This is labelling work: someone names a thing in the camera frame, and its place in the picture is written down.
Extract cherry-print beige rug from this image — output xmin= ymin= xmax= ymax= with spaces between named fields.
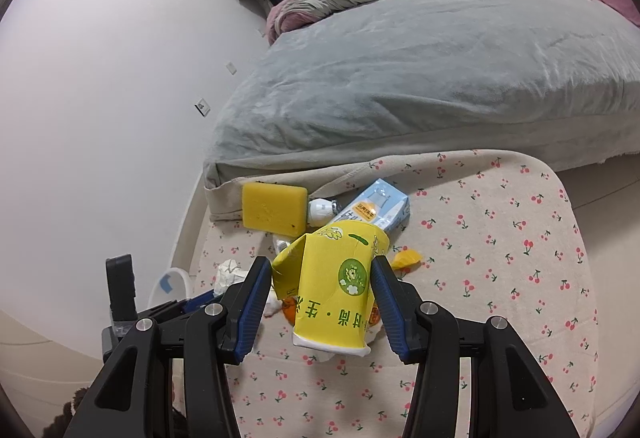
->
xmin=188 ymin=148 xmax=600 ymax=438

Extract light blue milk carton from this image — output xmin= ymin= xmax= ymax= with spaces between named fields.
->
xmin=331 ymin=179 xmax=410 ymax=234

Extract yellow crumpled wrapper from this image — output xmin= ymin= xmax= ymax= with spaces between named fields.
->
xmin=390 ymin=248 xmax=422 ymax=270

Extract white trash bin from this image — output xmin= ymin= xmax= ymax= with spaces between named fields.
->
xmin=148 ymin=268 xmax=193 ymax=308

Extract crumpled white tissue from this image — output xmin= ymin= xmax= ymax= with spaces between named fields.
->
xmin=213 ymin=259 xmax=248 ymax=296

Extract yellow paper cup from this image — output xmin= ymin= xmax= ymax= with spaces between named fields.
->
xmin=271 ymin=220 xmax=390 ymax=357

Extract grey-green bed blanket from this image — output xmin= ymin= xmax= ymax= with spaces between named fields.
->
xmin=204 ymin=0 xmax=639 ymax=187

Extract white light bulb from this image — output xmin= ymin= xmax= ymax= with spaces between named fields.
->
xmin=307 ymin=198 xmax=340 ymax=228

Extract yellow sponge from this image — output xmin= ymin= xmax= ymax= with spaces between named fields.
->
xmin=241 ymin=182 xmax=308 ymax=239

